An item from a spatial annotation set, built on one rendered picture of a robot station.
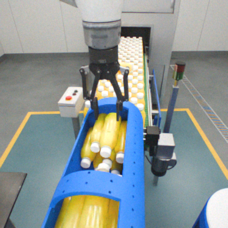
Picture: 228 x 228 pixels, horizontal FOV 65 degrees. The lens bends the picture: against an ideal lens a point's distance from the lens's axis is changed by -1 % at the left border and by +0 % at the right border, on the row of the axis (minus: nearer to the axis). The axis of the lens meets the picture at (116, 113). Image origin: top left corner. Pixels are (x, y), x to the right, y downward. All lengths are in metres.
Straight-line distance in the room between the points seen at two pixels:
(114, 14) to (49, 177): 1.89
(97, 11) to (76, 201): 0.49
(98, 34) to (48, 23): 4.71
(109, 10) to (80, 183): 0.42
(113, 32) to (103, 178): 0.36
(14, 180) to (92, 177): 0.43
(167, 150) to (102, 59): 0.85
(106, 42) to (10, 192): 0.66
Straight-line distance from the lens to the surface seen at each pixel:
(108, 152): 0.67
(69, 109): 1.09
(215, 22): 5.59
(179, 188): 2.04
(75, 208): 0.58
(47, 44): 5.27
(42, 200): 2.01
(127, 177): 0.55
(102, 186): 0.50
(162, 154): 1.21
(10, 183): 0.87
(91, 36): 0.44
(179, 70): 1.19
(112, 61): 0.47
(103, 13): 0.42
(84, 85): 0.53
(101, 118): 0.84
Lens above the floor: 1.66
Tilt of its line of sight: 36 degrees down
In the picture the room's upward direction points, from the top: straight up
